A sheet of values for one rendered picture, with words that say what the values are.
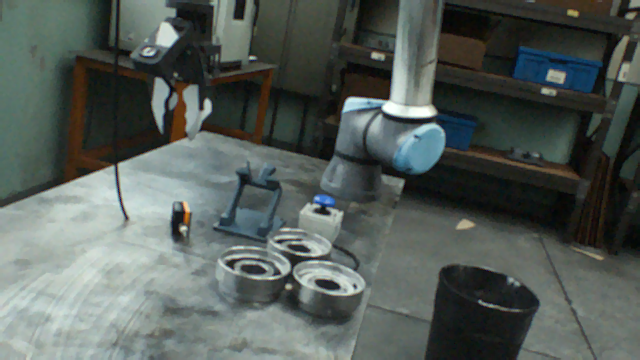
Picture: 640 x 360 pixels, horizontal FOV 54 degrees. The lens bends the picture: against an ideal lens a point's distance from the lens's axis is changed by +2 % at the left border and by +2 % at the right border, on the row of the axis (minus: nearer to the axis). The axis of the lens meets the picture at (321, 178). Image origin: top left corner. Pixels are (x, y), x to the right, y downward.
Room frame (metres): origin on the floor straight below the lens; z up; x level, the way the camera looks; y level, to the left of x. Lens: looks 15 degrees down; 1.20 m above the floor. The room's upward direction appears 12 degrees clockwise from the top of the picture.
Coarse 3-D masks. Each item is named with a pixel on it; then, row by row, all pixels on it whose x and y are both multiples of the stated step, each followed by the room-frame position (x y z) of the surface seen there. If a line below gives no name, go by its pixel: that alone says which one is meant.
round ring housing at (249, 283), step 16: (224, 256) 0.83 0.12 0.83; (240, 256) 0.85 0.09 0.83; (256, 256) 0.86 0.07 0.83; (272, 256) 0.86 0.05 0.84; (224, 272) 0.77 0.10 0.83; (240, 272) 0.79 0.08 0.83; (256, 272) 0.83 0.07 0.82; (272, 272) 0.81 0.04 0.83; (288, 272) 0.80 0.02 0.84; (224, 288) 0.78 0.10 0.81; (240, 288) 0.76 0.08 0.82; (256, 288) 0.76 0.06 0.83; (272, 288) 0.77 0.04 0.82
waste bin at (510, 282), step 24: (456, 264) 2.08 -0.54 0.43; (456, 288) 2.06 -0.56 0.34; (480, 288) 2.09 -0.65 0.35; (504, 288) 2.06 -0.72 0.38; (528, 288) 1.99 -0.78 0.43; (456, 312) 1.82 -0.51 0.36; (480, 312) 1.79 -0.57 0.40; (504, 312) 1.77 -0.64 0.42; (528, 312) 1.80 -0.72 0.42; (432, 336) 1.91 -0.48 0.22; (456, 336) 1.82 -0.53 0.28; (480, 336) 1.79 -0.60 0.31; (504, 336) 1.79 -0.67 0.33
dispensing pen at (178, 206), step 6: (174, 204) 0.98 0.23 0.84; (180, 204) 0.98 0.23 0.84; (174, 210) 0.95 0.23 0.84; (180, 210) 0.95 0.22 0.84; (174, 216) 0.95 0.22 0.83; (180, 216) 0.95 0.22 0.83; (174, 222) 0.95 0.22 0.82; (180, 222) 0.94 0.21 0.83; (174, 228) 0.95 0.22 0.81; (180, 228) 0.92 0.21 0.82; (186, 228) 0.92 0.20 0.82; (186, 234) 0.90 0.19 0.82; (186, 240) 0.88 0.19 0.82
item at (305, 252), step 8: (272, 232) 0.94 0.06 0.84; (280, 232) 0.96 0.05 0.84; (288, 232) 0.97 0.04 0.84; (296, 232) 0.97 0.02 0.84; (304, 232) 0.97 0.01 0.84; (272, 240) 0.93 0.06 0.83; (304, 240) 0.96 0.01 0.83; (312, 240) 0.97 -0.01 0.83; (320, 240) 0.96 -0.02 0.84; (272, 248) 0.89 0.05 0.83; (280, 248) 0.88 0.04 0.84; (288, 248) 0.93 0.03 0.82; (296, 248) 0.94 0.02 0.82; (304, 248) 0.94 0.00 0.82; (312, 248) 0.93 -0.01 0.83; (320, 248) 0.95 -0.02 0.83; (328, 248) 0.94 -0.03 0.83; (288, 256) 0.87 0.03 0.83; (296, 256) 0.87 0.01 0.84; (304, 256) 0.87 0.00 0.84; (312, 256) 0.88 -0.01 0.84; (320, 256) 0.89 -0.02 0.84; (328, 256) 0.91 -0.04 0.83; (296, 264) 0.87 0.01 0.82
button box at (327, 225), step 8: (304, 208) 1.08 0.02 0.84; (312, 208) 1.09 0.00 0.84; (328, 208) 1.11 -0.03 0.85; (304, 216) 1.05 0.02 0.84; (312, 216) 1.05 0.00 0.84; (320, 216) 1.06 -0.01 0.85; (328, 216) 1.07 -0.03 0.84; (336, 216) 1.08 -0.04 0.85; (304, 224) 1.05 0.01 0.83; (312, 224) 1.05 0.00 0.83; (320, 224) 1.05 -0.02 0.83; (328, 224) 1.05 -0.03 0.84; (336, 224) 1.05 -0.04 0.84; (312, 232) 1.05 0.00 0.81; (320, 232) 1.05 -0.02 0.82; (328, 232) 1.04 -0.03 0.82; (336, 232) 1.07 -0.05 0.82; (328, 240) 1.04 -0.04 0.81
